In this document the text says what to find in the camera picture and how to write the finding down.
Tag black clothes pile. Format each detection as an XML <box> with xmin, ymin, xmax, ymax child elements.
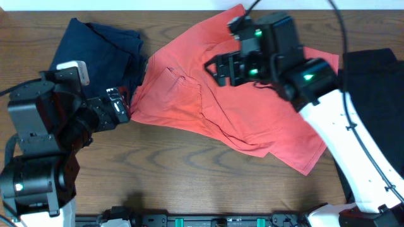
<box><xmin>334</xmin><ymin>47</ymin><xmax>404</xmax><ymax>202</ymax></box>

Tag folded navy blue shirt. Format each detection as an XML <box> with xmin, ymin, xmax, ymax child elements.
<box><xmin>50</xmin><ymin>18</ymin><xmax>147</xmax><ymax>98</ymax></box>

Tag orange red t-shirt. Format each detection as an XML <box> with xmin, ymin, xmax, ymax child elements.
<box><xmin>131</xmin><ymin>4</ymin><xmax>326</xmax><ymax>175</ymax></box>

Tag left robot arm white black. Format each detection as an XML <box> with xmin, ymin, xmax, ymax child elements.
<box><xmin>1</xmin><ymin>79</ymin><xmax>130</xmax><ymax>226</ymax></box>

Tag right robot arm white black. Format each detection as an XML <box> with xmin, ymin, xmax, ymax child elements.
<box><xmin>205</xmin><ymin>12</ymin><xmax>403</xmax><ymax>226</ymax></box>

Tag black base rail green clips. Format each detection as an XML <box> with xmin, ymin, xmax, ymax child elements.
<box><xmin>75</xmin><ymin>206</ymin><xmax>309</xmax><ymax>227</ymax></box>

